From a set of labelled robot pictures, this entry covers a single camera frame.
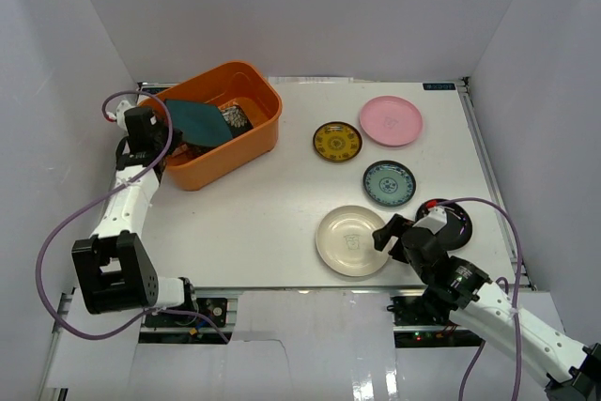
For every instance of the pink round plate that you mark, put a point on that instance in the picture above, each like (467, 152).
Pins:
(391, 121)

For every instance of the black floral square plate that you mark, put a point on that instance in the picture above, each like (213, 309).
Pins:
(237, 121)

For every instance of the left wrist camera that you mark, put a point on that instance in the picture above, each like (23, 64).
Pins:
(118, 115)

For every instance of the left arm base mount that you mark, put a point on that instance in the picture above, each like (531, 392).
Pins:
(203, 322)

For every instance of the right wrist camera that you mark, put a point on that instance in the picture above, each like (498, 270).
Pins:
(435, 218)

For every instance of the blue floral round plate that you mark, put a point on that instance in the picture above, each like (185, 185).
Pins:
(388, 183)

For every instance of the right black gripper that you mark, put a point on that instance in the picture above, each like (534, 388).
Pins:
(393, 228)

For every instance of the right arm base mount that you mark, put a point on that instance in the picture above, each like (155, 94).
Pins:
(415, 328)

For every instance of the black round plate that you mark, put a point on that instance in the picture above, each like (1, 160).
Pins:
(457, 231)

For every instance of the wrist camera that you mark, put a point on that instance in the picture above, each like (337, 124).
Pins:
(435, 218)
(118, 115)

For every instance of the yellow patterned round plate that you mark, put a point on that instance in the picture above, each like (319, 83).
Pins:
(337, 142)

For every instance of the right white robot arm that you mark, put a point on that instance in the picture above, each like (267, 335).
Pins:
(458, 291)

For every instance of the teal square plate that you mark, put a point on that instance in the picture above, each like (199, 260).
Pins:
(201, 124)

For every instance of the orange plastic bin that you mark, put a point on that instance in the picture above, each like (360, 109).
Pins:
(234, 82)

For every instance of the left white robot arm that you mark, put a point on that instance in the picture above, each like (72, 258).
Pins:
(113, 268)

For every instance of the cream white round plate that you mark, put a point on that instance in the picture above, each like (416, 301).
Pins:
(345, 244)

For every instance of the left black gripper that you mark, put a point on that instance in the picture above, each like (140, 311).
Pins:
(165, 139)

